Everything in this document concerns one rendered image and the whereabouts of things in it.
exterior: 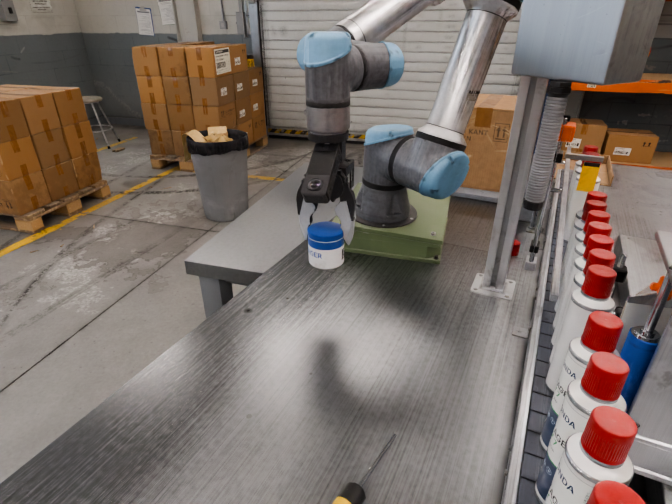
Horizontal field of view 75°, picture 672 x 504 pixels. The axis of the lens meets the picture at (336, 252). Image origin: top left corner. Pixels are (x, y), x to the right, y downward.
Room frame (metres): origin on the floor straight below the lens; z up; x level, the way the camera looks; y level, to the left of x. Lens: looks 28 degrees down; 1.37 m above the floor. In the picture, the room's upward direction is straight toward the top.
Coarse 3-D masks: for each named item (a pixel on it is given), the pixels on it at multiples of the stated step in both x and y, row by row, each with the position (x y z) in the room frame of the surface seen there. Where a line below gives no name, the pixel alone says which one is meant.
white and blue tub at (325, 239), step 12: (312, 228) 0.75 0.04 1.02; (324, 228) 0.75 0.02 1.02; (336, 228) 0.75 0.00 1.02; (312, 240) 0.73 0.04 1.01; (324, 240) 0.72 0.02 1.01; (336, 240) 0.72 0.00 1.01; (312, 252) 0.73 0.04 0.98; (324, 252) 0.72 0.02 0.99; (336, 252) 0.72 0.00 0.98; (312, 264) 0.73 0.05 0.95; (324, 264) 0.72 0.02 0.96; (336, 264) 0.72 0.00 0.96
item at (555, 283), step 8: (568, 152) 1.50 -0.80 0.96; (568, 160) 1.40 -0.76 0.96; (568, 168) 1.31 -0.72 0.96; (568, 176) 1.24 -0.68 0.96; (560, 208) 1.00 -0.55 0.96; (560, 216) 0.94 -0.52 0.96; (560, 224) 0.90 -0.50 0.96; (560, 232) 0.86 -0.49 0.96; (560, 240) 0.82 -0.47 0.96; (560, 248) 0.78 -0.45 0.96; (560, 256) 0.75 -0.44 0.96; (560, 264) 0.72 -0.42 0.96; (552, 272) 0.71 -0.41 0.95; (560, 272) 0.69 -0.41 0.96; (552, 280) 0.66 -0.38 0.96; (552, 288) 0.63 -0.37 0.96; (552, 296) 0.61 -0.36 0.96
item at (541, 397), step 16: (544, 304) 0.70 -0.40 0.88; (544, 320) 0.65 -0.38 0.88; (544, 336) 0.61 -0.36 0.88; (544, 352) 0.56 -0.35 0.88; (544, 368) 0.53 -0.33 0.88; (544, 384) 0.49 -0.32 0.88; (544, 400) 0.46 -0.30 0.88; (544, 416) 0.43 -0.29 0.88; (528, 432) 0.40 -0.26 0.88; (528, 448) 0.38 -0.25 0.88; (528, 464) 0.36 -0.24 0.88; (528, 480) 0.34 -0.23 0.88; (528, 496) 0.32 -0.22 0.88
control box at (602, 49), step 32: (544, 0) 0.77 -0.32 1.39; (576, 0) 0.73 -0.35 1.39; (608, 0) 0.68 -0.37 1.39; (640, 0) 0.68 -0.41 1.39; (544, 32) 0.76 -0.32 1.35; (576, 32) 0.72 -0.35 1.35; (608, 32) 0.67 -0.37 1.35; (640, 32) 0.69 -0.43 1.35; (512, 64) 0.81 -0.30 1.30; (544, 64) 0.75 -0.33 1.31; (576, 64) 0.70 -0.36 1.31; (608, 64) 0.66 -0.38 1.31; (640, 64) 0.70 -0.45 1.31
